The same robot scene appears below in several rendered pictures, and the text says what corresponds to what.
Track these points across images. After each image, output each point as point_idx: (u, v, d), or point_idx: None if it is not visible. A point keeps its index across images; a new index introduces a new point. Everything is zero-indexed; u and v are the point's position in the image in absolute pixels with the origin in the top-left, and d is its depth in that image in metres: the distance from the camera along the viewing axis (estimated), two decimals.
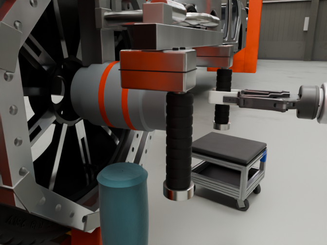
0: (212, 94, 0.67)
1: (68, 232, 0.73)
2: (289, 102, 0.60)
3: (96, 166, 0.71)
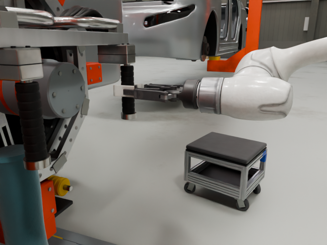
0: (116, 87, 0.77)
1: None
2: (172, 94, 0.69)
3: None
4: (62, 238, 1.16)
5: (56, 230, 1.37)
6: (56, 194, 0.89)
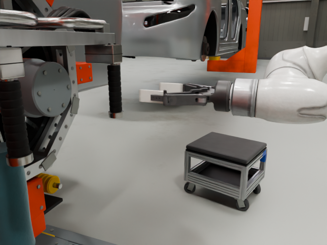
0: (142, 92, 0.69)
1: None
2: (206, 96, 0.66)
3: None
4: (54, 236, 1.18)
5: (56, 230, 1.37)
6: (46, 191, 0.90)
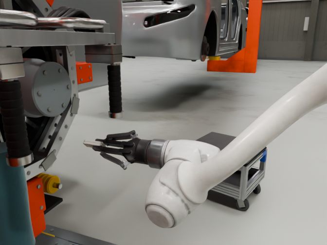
0: (85, 144, 0.93)
1: None
2: (128, 162, 0.86)
3: None
4: (54, 236, 1.18)
5: (56, 230, 1.37)
6: (46, 191, 0.90)
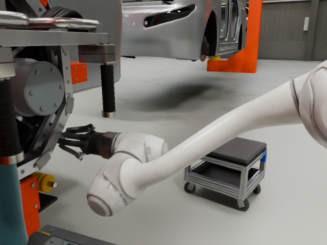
0: None
1: None
2: (83, 153, 0.91)
3: None
4: (49, 235, 1.18)
5: (56, 230, 1.37)
6: (41, 190, 0.91)
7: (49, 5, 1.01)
